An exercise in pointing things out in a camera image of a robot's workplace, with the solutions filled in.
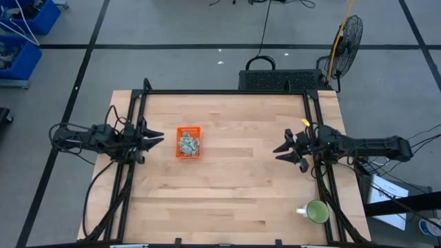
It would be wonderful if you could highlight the grey cart base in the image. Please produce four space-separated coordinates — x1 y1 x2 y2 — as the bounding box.
0 79 31 90

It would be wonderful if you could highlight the dark grey cabinet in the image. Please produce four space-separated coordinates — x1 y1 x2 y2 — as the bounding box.
356 161 435 248

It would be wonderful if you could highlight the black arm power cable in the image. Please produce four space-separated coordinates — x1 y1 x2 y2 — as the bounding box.
81 160 116 238

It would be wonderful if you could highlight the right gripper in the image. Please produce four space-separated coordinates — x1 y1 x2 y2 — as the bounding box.
272 127 321 174

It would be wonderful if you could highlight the black perforated computer case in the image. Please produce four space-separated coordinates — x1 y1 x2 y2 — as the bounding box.
238 68 329 92

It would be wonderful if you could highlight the orange plastic basket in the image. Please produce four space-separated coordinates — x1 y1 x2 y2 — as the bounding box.
176 125 203 160

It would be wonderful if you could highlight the white paper sheet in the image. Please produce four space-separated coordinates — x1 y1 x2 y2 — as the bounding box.
367 174 410 231

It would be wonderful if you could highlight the white blue round container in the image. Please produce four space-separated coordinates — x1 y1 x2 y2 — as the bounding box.
418 217 441 238

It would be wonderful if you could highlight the black floor fan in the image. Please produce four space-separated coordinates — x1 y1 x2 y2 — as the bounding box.
323 14 365 94

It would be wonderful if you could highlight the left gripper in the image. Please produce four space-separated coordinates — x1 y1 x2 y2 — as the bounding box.
122 115 165 165

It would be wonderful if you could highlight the black aluminium frame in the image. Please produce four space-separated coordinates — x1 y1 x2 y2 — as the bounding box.
81 88 371 248

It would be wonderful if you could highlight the blue plastic storage bin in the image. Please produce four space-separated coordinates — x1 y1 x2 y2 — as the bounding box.
0 0 62 36
0 36 43 81

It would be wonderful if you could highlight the white mug green inside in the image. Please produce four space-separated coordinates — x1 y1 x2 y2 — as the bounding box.
296 199 331 225

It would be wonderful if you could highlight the black caster base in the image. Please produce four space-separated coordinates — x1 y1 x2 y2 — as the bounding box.
0 107 14 125

